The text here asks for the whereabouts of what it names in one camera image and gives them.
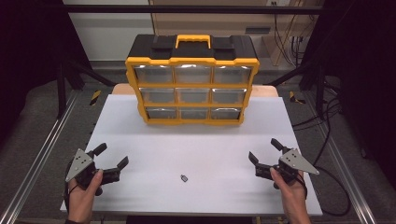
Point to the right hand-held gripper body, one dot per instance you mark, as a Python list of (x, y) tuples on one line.
[(295, 161)]

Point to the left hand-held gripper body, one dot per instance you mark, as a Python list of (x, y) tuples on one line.
[(79, 163)]

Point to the small grey metal part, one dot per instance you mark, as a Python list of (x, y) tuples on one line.
[(184, 178)]

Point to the clear plastic drawer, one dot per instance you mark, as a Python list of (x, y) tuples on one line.
[(193, 95)]

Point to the yellow black drawer organizer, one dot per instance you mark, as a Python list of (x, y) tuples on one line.
[(186, 49)]

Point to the person's right hand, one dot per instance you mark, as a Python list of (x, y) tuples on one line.
[(292, 197)]

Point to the person's left hand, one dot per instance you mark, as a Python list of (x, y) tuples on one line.
[(81, 203)]

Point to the right yellow clamp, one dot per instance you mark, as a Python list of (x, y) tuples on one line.
[(294, 98)]

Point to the black metal stand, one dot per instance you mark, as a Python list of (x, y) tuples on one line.
[(320, 93), (61, 90)]

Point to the grid of clear drawers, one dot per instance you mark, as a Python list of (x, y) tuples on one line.
[(154, 74)]

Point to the dark curtain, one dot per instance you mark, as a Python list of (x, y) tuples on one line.
[(28, 46), (367, 77)]

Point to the black metal crossbar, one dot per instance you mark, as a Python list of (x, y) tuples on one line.
[(186, 9)]

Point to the aluminium floor rail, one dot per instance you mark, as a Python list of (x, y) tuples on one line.
[(37, 161), (358, 205)]

